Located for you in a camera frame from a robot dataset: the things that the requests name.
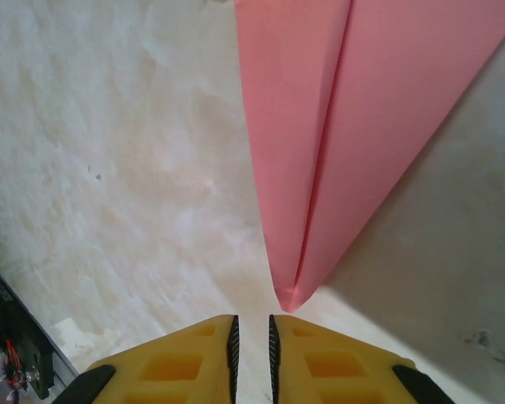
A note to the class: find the pink cloth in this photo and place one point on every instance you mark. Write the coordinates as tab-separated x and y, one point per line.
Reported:
341	147

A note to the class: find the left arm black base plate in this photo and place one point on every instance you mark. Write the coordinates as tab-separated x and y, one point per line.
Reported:
33	362

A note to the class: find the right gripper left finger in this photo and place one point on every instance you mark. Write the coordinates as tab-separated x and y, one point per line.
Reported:
172	366

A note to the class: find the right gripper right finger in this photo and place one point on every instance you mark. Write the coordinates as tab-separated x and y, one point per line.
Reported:
341	366

